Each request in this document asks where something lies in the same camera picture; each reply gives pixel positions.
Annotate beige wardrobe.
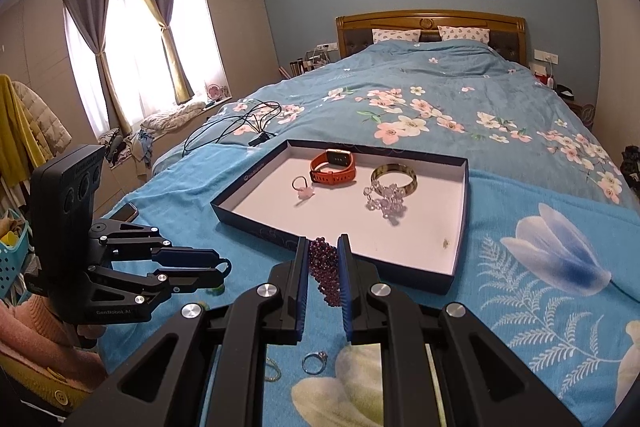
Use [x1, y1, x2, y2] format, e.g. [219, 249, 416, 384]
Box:
[575, 0, 640, 148]
[195, 0, 281, 100]

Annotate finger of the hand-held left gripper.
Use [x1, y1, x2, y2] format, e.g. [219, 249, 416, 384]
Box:
[89, 218, 224, 269]
[86, 263, 230, 309]

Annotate purple bead bracelet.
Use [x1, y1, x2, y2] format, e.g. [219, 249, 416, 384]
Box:
[306, 237, 346, 307]

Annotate cream puffer jacket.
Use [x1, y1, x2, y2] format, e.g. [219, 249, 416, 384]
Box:
[12, 81, 73, 158]

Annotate person's left hand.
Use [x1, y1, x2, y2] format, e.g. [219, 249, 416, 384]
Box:
[76, 322, 109, 342]

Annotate pile of dark clothes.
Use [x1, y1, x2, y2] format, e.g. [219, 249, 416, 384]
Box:
[620, 146, 640, 188]

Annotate black charger cable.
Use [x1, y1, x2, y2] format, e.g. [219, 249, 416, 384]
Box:
[182, 99, 283, 155]

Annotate clear crystal bead bracelet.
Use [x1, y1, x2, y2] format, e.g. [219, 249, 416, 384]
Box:
[363, 184, 407, 224]

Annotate person's left forearm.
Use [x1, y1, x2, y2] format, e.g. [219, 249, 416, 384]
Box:
[0, 293, 108, 390]

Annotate silver gem ring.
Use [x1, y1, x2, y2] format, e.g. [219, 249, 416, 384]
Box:
[301, 351, 329, 376]

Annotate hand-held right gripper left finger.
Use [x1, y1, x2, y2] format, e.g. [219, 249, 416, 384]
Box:
[62, 236, 311, 427]

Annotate light blue flower-print blanket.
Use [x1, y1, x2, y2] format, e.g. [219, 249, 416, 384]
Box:
[97, 142, 640, 427]

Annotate wooden bed headboard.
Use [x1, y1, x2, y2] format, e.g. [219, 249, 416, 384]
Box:
[335, 10, 528, 62]

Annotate blue floral duvet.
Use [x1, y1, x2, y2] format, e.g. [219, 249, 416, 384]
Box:
[152, 41, 628, 210]

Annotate gold bangle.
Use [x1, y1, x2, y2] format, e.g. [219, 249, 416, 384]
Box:
[371, 163, 417, 196]

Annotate orange wristwatch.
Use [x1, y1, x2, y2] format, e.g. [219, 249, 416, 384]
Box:
[309, 149, 357, 184]

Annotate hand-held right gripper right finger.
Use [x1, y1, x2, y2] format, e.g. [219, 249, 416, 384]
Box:
[337, 234, 583, 427]

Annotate dark blue shallow box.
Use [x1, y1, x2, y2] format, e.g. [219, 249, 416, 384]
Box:
[210, 138, 471, 295]

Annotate black smartphone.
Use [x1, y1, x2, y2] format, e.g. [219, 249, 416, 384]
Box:
[112, 203, 140, 224]

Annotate yellow buttoned garment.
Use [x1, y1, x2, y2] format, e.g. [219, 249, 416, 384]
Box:
[0, 349, 101, 418]

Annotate white sheer curtain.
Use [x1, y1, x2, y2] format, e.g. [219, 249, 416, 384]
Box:
[65, 0, 226, 132]

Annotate cream quilted blanket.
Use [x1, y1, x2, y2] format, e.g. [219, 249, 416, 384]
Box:
[140, 101, 206, 132]

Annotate grey and yellow curtain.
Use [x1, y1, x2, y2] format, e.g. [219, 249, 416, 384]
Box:
[127, 0, 196, 105]
[62, 0, 133, 135]

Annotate pile of mixed clothes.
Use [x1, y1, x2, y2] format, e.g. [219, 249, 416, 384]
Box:
[97, 129, 156, 168]

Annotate blue plastic basket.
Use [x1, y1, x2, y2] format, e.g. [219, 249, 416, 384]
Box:
[0, 206, 37, 299]

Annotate row of cosmetic bottles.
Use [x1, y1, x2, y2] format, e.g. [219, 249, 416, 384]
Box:
[280, 49, 336, 80]

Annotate pink flower ring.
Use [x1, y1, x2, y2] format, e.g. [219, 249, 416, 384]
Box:
[292, 177, 316, 202]

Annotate yellow cardigan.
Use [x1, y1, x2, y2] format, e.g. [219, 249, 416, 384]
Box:
[0, 74, 46, 188]

